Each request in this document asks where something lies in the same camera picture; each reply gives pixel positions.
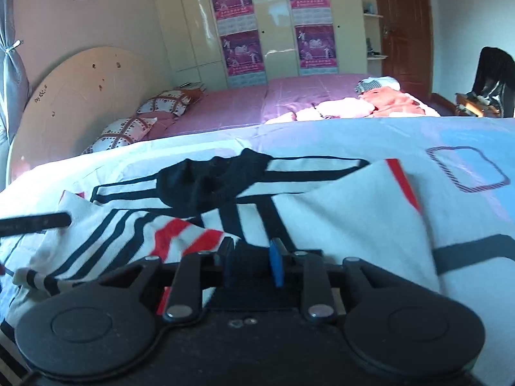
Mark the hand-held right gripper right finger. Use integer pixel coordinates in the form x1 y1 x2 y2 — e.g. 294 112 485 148
269 237 408 325

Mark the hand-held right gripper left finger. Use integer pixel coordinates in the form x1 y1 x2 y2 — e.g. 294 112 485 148
97 236 235 327

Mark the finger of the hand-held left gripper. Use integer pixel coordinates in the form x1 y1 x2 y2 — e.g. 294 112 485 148
0 212 72 236

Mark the striped knit sock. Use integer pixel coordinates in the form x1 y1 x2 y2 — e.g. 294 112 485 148
0 159 441 371

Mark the black cloth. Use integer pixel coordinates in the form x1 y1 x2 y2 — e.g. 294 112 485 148
156 148 271 213

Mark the white red patterned pillow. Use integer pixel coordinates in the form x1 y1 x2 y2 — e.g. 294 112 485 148
82 117 158 154
137 89 194 115

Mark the grey curtain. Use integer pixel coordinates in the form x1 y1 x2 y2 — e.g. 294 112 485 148
0 0 32 194

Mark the round beige headboard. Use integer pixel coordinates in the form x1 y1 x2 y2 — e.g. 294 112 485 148
6 46 173 188

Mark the orange brown cloth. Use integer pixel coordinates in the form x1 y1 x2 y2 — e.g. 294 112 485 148
177 82 207 106

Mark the white pink garment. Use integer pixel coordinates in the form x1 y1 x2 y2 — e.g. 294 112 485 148
295 98 376 122

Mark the red orange garment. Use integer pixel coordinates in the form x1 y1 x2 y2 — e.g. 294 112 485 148
359 86 438 117

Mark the grey striped cloth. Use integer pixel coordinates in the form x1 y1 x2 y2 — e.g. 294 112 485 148
354 76 401 93

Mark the light blue printed blanket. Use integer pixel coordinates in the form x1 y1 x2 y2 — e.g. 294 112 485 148
0 116 515 386

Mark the cream glossy wardrobe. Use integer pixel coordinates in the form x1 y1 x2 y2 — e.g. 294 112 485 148
149 0 370 91

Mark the cream corner shelf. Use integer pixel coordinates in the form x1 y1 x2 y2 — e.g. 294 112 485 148
356 0 389 62

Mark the brown wooden door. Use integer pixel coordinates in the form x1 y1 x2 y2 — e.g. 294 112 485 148
371 0 436 102

